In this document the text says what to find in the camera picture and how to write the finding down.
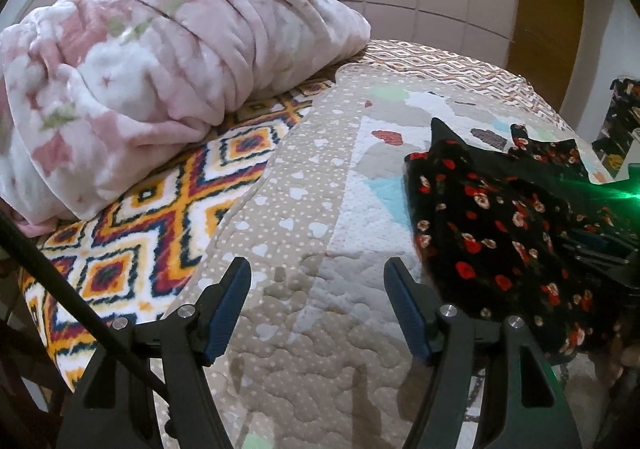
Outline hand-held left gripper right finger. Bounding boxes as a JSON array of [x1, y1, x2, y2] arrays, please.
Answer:
[[382, 256, 583, 449]]

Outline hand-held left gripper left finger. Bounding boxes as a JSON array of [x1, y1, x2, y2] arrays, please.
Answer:
[[57, 256, 253, 449]]

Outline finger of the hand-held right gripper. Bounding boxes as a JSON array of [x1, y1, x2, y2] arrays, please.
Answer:
[[570, 228, 629, 246], [557, 244, 632, 265]]

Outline black floral garment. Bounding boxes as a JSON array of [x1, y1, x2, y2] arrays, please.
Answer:
[[402, 116, 640, 366]]

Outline beige heart-print quilt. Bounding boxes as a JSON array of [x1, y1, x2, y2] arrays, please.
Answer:
[[150, 62, 621, 449]]

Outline colourful geometric blanket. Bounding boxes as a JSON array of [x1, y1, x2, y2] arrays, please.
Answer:
[[19, 73, 337, 391]]

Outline cluttered white shelf unit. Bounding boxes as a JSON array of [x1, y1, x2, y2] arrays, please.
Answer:
[[592, 76, 640, 171]]

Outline wooden door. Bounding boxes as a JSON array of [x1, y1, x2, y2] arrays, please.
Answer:
[[506, 0, 587, 96]]

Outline diamond-pattern bed sheet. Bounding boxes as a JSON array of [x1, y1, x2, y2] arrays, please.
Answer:
[[350, 38, 576, 130]]

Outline pink floral fleece blanket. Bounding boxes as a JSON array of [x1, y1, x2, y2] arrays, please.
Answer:
[[0, 0, 372, 237]]

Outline black cable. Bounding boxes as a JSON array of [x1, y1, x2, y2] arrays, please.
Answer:
[[0, 210, 170, 396]]

